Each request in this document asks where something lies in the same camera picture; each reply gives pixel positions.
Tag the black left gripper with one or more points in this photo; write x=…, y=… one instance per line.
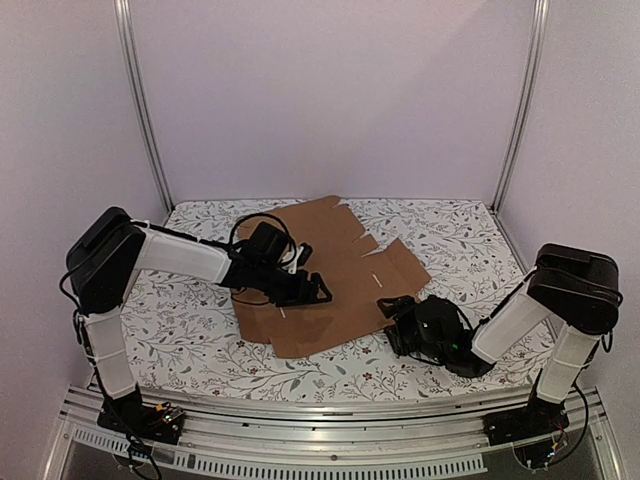
x=309, y=298

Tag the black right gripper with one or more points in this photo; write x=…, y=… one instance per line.
x=400, y=323

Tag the brown cardboard box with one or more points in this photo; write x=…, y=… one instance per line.
x=355, y=268

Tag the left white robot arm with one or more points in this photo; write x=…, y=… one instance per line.
x=102, y=264

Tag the floral patterned table mat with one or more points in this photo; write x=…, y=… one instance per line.
x=182, y=334

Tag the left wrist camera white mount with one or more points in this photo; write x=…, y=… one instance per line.
x=289, y=261

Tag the front aluminium rail base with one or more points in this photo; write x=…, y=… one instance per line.
x=439, y=438

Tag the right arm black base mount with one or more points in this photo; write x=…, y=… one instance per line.
x=540, y=426

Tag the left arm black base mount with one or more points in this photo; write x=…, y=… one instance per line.
x=128, y=415

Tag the left aluminium frame post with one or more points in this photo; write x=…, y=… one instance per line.
x=132, y=67

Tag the aluminium frame post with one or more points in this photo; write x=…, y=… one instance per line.
x=132, y=67
x=532, y=65

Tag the right aluminium frame post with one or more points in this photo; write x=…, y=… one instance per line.
x=532, y=65

